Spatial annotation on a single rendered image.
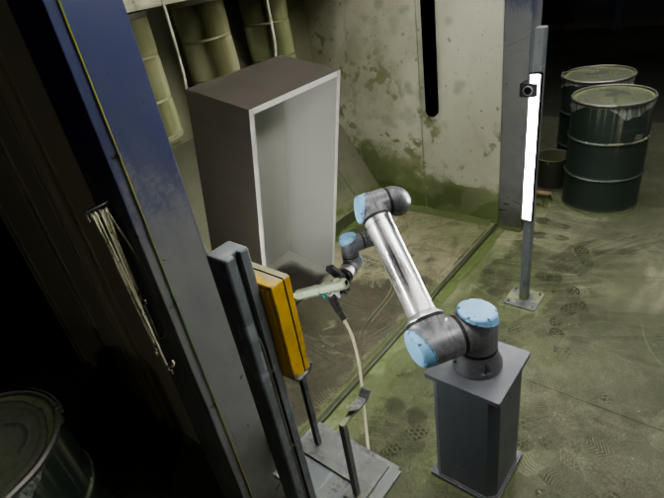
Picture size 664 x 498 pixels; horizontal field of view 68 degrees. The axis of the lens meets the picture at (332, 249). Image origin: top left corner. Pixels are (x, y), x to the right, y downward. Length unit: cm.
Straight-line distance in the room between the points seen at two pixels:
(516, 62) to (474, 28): 37
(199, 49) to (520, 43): 206
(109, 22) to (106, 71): 11
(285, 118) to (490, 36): 166
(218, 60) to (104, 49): 212
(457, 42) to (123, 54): 284
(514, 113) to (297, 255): 182
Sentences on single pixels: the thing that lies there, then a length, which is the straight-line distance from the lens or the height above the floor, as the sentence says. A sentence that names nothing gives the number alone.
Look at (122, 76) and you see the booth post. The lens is 134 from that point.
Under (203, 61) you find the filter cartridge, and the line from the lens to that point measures 342.
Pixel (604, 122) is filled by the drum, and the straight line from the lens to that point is 416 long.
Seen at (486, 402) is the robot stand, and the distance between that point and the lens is 195.
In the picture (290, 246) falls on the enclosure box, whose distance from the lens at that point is 310.
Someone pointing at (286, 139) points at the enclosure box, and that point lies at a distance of 273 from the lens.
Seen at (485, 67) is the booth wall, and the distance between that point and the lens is 379.
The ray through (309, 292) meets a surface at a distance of 242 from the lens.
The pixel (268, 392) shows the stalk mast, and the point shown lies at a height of 130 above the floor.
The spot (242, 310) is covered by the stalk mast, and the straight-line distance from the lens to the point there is 98.
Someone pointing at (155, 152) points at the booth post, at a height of 171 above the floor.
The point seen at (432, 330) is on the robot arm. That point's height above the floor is 90.
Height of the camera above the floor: 209
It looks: 31 degrees down
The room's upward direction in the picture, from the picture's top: 10 degrees counter-clockwise
